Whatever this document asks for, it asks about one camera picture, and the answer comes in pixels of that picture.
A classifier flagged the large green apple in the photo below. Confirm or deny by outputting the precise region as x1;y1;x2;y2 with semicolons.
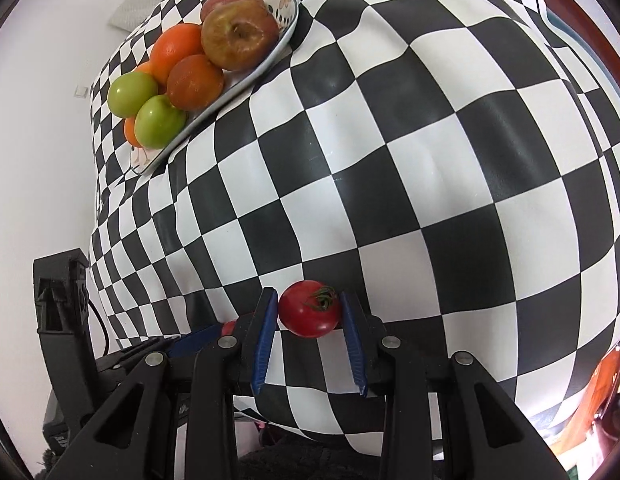
107;72;159;118

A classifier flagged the black white checkered cloth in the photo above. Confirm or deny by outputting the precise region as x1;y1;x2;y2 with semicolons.
89;0;620;436

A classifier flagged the white wall switch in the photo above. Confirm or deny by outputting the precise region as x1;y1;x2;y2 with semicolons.
74;86;88;99

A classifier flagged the small green apple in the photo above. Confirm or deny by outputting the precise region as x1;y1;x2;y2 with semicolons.
134;94;187;150

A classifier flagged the floral white oval plate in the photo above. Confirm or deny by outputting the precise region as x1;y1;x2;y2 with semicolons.
128;0;301;177

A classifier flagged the dark red orange tomato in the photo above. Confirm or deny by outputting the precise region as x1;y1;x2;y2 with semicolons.
167;54;225;112

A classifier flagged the orange at plate back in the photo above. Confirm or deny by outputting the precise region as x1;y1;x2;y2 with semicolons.
134;61;152;75

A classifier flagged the brownish green apple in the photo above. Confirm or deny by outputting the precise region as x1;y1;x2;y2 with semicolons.
201;0;279;72

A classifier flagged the large orange on plate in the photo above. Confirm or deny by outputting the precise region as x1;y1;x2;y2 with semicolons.
149;23;203;86

